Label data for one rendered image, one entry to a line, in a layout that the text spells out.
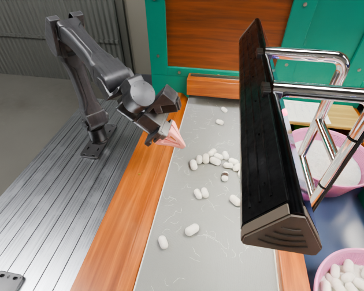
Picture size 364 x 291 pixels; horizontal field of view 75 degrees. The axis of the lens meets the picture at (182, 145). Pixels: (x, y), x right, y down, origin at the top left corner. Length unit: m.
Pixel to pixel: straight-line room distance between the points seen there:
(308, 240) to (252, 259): 0.35
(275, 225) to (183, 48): 0.83
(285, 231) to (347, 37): 0.86
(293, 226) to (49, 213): 0.71
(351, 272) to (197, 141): 0.54
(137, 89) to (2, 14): 2.77
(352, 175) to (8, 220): 1.04
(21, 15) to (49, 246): 2.60
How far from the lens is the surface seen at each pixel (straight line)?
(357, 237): 0.84
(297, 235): 0.27
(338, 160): 0.53
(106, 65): 0.62
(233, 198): 0.67
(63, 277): 0.72
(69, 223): 0.79
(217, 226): 0.64
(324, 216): 0.84
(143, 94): 0.53
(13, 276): 0.77
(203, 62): 1.01
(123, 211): 0.65
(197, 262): 0.60
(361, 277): 0.72
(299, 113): 1.01
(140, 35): 2.58
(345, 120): 1.06
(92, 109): 0.87
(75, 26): 0.73
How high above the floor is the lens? 1.30
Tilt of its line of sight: 43 degrees down
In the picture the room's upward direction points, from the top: straight up
